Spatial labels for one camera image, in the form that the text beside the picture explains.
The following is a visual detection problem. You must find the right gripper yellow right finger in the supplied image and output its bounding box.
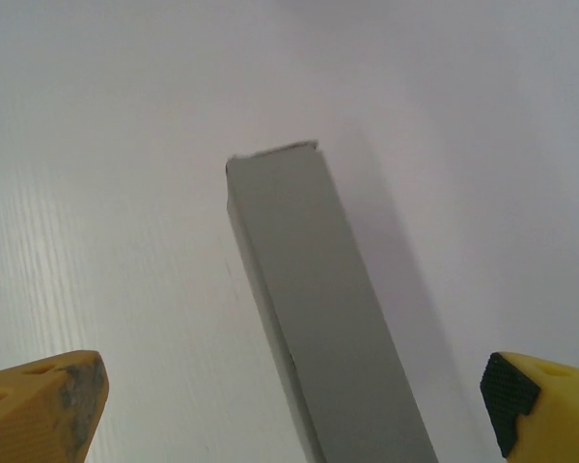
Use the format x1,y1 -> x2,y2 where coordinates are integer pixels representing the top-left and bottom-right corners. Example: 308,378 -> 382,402
480,351 -> 579,463

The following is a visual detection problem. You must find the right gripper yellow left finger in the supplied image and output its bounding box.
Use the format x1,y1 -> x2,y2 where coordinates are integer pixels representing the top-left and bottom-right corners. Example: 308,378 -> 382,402
0,350 -> 111,463

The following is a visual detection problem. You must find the grey paper box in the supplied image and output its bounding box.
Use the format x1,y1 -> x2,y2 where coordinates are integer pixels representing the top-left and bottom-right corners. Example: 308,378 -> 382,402
225,139 -> 440,463

